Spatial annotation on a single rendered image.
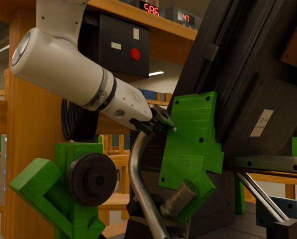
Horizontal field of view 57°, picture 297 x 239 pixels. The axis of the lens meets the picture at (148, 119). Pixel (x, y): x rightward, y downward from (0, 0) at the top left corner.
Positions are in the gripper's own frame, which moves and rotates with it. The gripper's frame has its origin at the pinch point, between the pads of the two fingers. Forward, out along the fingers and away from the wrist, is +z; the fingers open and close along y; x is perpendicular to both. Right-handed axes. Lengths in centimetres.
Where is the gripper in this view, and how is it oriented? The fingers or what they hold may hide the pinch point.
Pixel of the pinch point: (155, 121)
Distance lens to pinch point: 63.1
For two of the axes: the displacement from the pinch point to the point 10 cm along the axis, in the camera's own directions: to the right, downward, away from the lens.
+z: 6.9, 3.6, 6.3
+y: -3.0, -6.5, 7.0
